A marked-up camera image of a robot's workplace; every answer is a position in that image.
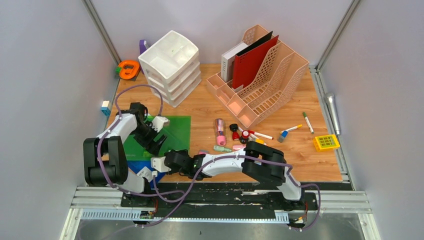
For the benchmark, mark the orange tape dispenser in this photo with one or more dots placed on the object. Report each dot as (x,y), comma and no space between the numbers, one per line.
(128,69)

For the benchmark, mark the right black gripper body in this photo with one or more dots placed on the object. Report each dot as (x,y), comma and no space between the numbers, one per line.
(173,170)

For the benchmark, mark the green cap white marker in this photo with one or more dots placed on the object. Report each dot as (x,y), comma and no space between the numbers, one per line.
(308,122)

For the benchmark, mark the yellow mini highlighter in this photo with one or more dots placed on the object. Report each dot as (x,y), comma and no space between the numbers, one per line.
(260,141)

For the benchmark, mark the pink mini highlighter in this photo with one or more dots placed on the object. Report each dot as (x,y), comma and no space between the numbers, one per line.
(238,147)

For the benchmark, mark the white hardcover book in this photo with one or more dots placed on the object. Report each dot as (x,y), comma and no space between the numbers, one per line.
(227,61)

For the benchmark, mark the red black stamp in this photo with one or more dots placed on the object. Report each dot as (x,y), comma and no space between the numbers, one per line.
(234,129)

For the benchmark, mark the white plastic drawer unit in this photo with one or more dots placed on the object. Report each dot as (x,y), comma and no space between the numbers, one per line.
(172,66)

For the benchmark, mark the pink plastic file organizer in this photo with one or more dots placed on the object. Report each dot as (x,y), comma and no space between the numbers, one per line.
(274,85)

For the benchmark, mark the blue folder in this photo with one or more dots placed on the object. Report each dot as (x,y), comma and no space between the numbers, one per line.
(142,168)

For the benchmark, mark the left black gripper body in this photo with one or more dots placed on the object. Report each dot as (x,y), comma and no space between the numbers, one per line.
(145,133)

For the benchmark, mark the blue white small block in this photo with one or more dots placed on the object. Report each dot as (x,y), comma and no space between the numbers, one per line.
(106,108)

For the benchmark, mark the blue grey eraser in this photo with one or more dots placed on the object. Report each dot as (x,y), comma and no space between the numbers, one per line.
(282,136)

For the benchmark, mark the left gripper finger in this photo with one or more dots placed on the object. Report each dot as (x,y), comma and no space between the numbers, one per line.
(150,148)
(156,145)

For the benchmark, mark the red round stamp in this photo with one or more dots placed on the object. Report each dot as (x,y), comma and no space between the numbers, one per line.
(244,137)

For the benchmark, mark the pink highlighter pack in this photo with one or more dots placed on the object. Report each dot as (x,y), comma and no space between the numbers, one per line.
(220,132)

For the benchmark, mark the purple object at wall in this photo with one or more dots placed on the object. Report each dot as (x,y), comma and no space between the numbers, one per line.
(143,46)

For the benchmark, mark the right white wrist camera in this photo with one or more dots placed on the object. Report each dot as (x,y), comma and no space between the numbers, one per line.
(158,164)

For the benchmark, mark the yellow small crate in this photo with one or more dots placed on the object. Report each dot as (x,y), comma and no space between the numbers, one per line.
(326,143)

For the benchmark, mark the red cap white marker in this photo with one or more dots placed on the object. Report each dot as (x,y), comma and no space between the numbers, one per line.
(260,134)

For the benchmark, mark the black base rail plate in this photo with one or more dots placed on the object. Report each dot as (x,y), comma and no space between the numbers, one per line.
(224,200)

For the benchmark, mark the red folder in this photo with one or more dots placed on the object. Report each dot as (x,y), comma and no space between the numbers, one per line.
(248,61)

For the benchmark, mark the green mini highlighter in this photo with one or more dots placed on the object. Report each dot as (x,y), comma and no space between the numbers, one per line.
(222,149)

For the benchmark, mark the green folder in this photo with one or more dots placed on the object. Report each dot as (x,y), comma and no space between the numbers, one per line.
(178,134)

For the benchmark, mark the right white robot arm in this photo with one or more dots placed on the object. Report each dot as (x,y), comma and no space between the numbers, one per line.
(260,162)

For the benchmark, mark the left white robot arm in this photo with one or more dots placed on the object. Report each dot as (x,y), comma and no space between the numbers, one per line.
(105,161)

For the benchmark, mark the yellow cap white marker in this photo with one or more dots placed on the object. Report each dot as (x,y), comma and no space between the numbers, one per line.
(291,128)

